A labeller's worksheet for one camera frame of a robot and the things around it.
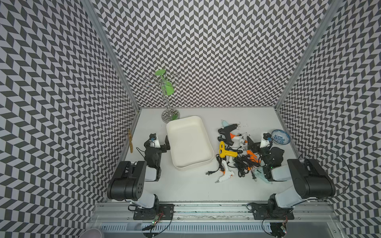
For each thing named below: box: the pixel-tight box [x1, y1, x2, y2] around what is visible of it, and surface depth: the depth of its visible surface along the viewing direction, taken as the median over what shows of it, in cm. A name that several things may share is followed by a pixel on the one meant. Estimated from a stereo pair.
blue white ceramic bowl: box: [270, 128, 291, 146], surface depth 101 cm
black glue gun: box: [217, 123, 238, 146], surface depth 101 cm
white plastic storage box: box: [166, 116, 215, 171], surface depth 100 cm
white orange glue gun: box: [214, 160, 236, 184], surface depth 86 cm
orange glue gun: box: [246, 149, 261, 164], surface depth 91 cm
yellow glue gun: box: [218, 140, 239, 159], surface depth 92 cm
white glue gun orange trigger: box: [229, 132, 248, 150], surface depth 98 cm
